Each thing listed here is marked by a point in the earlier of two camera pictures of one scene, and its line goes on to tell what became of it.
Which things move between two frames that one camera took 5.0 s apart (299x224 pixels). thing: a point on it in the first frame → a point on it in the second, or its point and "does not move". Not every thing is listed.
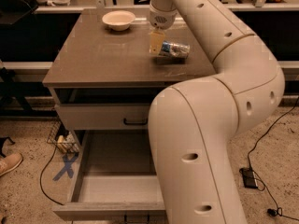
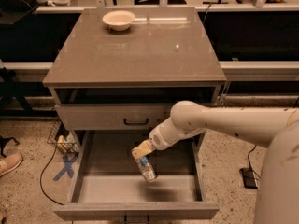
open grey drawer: [114, 180] does not move
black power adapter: [249, 178] does not move
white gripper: [162, 19] → [158, 141]
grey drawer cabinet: [104, 77] does not move
